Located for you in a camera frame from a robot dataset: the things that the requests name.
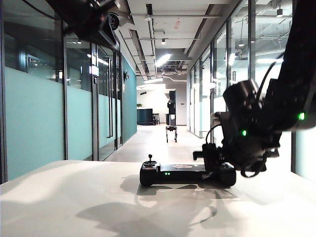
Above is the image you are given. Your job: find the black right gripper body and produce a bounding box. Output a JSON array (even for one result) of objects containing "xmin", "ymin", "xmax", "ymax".
[{"xmin": 218, "ymin": 111, "xmax": 282, "ymax": 173}]

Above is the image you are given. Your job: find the long linear ceiling light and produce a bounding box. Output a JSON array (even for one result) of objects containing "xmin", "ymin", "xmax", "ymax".
[{"xmin": 155, "ymin": 54, "xmax": 171, "ymax": 67}]

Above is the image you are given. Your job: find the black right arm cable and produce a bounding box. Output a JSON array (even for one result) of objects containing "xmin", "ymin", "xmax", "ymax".
[{"xmin": 258, "ymin": 61, "xmax": 277, "ymax": 96}]

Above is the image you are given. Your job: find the long vertical door handle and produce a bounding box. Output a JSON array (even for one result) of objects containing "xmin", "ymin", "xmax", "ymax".
[{"xmin": 106, "ymin": 57, "xmax": 114, "ymax": 138}]

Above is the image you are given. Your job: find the round black hanging sign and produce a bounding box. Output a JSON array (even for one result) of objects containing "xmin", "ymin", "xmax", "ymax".
[{"xmin": 108, "ymin": 12, "xmax": 120, "ymax": 31}]

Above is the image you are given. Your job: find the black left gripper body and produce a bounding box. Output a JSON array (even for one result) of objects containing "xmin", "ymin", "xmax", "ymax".
[{"xmin": 74, "ymin": 0, "xmax": 121, "ymax": 49}]

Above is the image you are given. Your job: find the dark bar counter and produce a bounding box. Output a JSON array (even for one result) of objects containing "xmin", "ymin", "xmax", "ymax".
[{"xmin": 137, "ymin": 108, "xmax": 154, "ymax": 125}]

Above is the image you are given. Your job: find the black remote control with joysticks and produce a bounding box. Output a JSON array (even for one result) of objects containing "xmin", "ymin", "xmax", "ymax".
[{"xmin": 139, "ymin": 154, "xmax": 237, "ymax": 188}]

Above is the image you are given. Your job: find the black quadruped robot dog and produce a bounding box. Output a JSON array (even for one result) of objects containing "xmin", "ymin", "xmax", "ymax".
[{"xmin": 165, "ymin": 125, "xmax": 178, "ymax": 143}]

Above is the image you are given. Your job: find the white linear office light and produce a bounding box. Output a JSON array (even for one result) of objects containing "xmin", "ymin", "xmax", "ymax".
[{"xmin": 256, "ymin": 58, "xmax": 284, "ymax": 64}]

